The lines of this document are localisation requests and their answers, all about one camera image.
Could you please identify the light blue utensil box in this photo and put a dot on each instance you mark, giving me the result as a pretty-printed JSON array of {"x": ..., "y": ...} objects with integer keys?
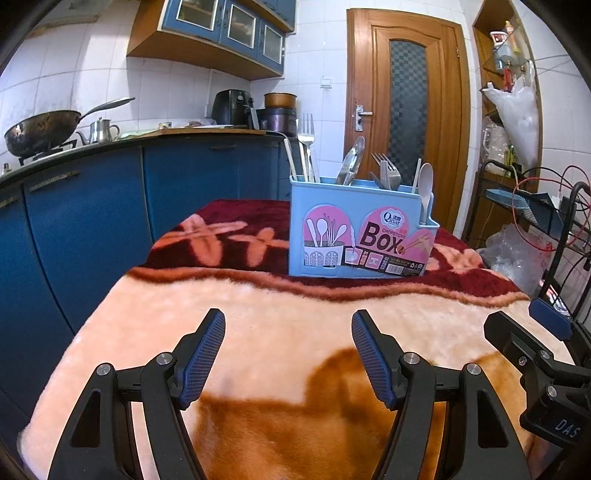
[{"x": 360, "y": 231}]

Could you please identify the black metal rack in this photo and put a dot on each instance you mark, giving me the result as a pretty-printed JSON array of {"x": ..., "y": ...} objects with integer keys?
[{"x": 538, "y": 200}]

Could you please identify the blue wall cabinet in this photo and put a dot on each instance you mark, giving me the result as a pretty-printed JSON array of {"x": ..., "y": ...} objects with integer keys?
[{"x": 246, "y": 39}]

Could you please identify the small steel fork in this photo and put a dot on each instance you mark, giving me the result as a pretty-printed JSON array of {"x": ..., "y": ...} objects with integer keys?
[{"x": 306, "y": 136}]

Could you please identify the brown wooden door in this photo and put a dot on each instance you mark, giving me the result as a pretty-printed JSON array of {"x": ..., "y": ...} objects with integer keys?
[{"x": 411, "y": 71}]

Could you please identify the steel door handle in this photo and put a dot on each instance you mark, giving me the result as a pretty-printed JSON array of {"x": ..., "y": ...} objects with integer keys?
[{"x": 360, "y": 115}]

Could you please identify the black wok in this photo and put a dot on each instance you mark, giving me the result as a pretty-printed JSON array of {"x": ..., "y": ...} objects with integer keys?
[{"x": 48, "y": 130}]

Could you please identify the white plastic bag hanging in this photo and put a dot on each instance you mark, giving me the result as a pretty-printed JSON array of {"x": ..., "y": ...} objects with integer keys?
[{"x": 518, "y": 112}]

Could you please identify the bamboo chopstick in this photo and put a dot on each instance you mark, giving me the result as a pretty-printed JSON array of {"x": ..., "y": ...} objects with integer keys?
[{"x": 290, "y": 158}]

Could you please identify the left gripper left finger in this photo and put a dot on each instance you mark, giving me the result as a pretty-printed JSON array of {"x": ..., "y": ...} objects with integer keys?
[{"x": 169, "y": 384}]

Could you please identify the beige plastic spoon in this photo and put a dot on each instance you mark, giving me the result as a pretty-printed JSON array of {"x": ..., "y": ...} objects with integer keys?
[{"x": 425, "y": 189}]

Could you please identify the white chopstick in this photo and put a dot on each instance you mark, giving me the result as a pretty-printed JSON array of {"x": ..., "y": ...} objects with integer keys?
[{"x": 416, "y": 175}]

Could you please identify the steel kettle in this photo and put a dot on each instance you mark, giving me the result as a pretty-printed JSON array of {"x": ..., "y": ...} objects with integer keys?
[{"x": 101, "y": 131}]

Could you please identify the steel tongs in box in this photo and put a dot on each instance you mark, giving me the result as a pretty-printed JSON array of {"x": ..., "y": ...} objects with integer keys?
[{"x": 352, "y": 162}]

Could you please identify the red and peach fleece blanket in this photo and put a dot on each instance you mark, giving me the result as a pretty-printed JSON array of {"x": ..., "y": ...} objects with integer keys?
[{"x": 287, "y": 397}]

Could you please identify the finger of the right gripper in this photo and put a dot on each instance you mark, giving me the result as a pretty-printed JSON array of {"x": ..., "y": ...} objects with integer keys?
[
  {"x": 553, "y": 321},
  {"x": 512, "y": 340}
]

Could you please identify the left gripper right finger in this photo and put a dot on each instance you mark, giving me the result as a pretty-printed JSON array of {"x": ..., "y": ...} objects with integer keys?
[{"x": 406, "y": 384}]

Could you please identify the black air fryer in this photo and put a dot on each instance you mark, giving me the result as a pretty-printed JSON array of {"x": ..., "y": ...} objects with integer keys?
[{"x": 235, "y": 108}]

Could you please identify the blue base cabinets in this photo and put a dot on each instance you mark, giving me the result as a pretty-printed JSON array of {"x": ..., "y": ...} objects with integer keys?
[{"x": 73, "y": 224}]

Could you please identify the clear plastic bag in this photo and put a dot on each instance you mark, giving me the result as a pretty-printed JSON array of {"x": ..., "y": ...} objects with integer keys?
[{"x": 521, "y": 256}]

